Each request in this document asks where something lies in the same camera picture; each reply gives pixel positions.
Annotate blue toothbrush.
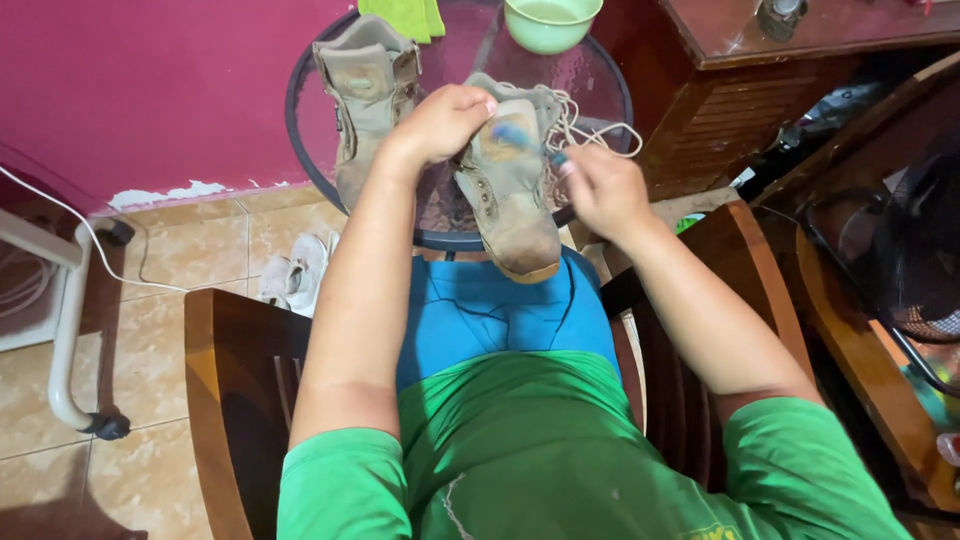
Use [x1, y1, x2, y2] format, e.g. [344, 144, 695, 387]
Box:
[491, 122, 571, 168]

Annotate tan boot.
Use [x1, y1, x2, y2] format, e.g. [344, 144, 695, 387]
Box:
[452, 72, 565, 285]
[312, 14, 423, 214]

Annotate person's blue shorts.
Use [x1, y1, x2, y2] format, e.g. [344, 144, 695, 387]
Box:
[396, 246, 624, 393]

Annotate dark wooden cabinet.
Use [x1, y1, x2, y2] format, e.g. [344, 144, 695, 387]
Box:
[592, 0, 960, 202]

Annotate black electric fan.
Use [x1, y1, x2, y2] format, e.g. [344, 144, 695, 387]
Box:
[796, 138, 960, 399]

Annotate beige shoelace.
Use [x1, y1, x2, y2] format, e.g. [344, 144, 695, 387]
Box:
[501, 81, 645, 162]

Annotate green cloth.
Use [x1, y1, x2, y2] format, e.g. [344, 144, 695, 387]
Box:
[357, 0, 447, 45]

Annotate wooden chair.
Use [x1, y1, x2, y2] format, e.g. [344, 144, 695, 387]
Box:
[750, 52, 960, 519]

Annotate light green bowl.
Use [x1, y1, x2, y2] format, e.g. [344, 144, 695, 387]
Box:
[503, 0, 605, 56]

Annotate white sneaker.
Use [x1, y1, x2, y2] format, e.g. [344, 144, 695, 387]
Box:
[257, 231, 342, 319]

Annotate person's green shirt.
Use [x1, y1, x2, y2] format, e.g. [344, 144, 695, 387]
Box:
[276, 349, 915, 540]

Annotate person's left hand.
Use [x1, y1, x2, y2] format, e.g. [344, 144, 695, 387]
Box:
[385, 84, 499, 168]

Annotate round glass table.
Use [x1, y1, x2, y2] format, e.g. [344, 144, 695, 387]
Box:
[284, 3, 636, 253]

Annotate wooden armchair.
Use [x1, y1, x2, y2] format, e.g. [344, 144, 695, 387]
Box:
[183, 199, 819, 540]

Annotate metal jar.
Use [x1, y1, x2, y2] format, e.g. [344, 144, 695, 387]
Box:
[756, 0, 811, 42]

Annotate person's right hand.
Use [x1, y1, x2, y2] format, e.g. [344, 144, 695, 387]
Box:
[556, 144, 654, 245]

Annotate white appliance stand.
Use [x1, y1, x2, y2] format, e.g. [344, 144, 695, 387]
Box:
[0, 206, 136, 442]

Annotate white cable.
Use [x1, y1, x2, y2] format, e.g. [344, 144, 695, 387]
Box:
[0, 165, 190, 295]

